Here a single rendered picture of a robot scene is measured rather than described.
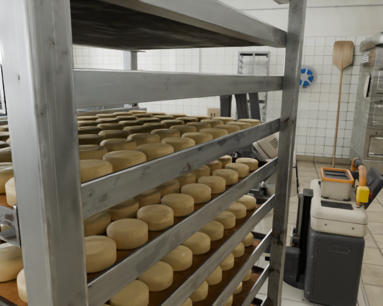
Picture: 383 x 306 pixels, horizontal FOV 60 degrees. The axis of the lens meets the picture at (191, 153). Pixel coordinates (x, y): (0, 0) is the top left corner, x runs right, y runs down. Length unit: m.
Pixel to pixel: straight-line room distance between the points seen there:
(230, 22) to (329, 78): 5.64
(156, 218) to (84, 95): 0.22
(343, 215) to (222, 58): 4.77
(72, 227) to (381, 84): 5.04
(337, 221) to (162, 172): 1.45
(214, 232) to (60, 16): 0.48
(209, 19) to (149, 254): 0.29
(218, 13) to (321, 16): 5.72
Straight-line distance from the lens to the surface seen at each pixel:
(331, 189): 1.87
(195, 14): 0.41
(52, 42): 0.22
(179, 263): 0.53
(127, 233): 0.41
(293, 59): 0.75
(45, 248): 0.24
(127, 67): 0.97
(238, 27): 0.52
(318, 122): 6.14
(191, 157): 0.41
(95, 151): 0.42
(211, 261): 0.54
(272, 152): 1.83
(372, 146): 5.25
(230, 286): 0.65
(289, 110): 0.75
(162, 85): 0.35
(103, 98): 0.29
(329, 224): 1.76
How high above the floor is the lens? 1.42
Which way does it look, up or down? 13 degrees down
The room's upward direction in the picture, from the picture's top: 1 degrees clockwise
